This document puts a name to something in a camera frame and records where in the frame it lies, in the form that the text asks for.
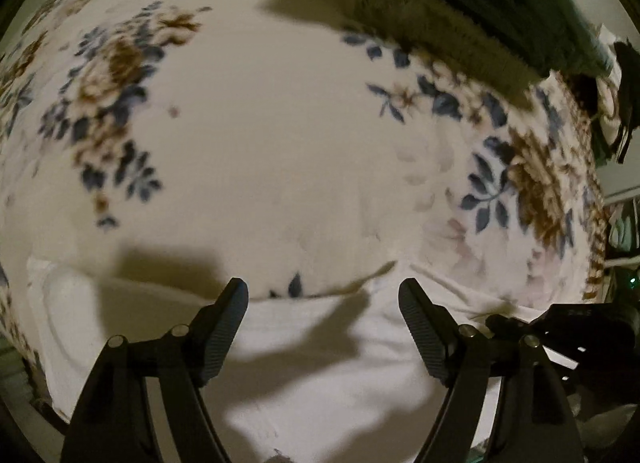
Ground white and black clothes heap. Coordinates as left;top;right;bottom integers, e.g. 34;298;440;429
591;40;639;167

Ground white pants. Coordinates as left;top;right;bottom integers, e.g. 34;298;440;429
27;259;446;462

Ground dark green clothing pile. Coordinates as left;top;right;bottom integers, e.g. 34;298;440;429
345;0;613;105

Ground floral fleece blanket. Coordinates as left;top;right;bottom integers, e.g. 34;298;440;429
1;0;603;360

